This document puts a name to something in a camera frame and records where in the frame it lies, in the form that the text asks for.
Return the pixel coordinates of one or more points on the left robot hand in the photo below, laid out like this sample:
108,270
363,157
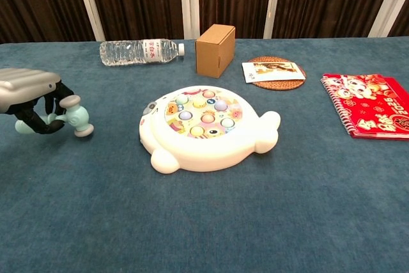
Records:
22,89

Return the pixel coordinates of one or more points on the light blue toy hammer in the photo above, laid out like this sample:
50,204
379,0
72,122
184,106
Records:
80,118

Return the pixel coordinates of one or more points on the white whack-a-mole toy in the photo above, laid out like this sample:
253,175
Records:
198,154

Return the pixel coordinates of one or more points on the clear plastic water bottle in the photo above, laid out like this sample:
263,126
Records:
128,52

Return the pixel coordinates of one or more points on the blue felt table mat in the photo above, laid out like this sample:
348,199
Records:
128,215

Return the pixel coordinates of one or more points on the small brown cardboard box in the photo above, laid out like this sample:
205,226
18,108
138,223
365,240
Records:
209,57

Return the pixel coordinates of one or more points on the white picture card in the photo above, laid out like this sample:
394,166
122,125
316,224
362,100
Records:
271,74

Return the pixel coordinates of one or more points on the round woven brown coaster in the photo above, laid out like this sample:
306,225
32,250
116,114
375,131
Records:
274,86

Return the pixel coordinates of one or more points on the red spiral 2026 calendar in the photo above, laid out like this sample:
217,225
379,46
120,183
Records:
370,106

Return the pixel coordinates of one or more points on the white frame post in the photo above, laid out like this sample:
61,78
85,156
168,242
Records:
89,4
273,1
190,1
388,4

